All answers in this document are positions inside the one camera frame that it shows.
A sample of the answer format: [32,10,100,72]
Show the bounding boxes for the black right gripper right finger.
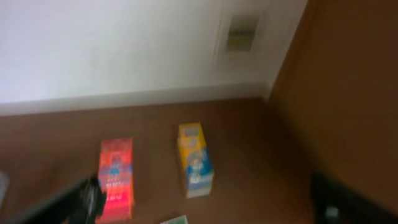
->
[310,172,397,224]

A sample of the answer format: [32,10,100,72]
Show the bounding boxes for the white green medicine box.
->
[161,215,188,224]

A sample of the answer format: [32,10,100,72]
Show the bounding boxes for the clear plastic container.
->
[0,172,9,205]

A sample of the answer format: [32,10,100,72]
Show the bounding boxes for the yellow blue medicine box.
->
[177,123,215,198]

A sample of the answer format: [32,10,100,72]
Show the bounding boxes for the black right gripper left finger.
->
[6,175,107,224]

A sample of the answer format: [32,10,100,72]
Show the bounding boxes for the orange red medicine box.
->
[96,138,135,223]

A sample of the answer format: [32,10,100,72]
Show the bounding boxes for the white wall outlet plate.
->
[226,15,259,52]

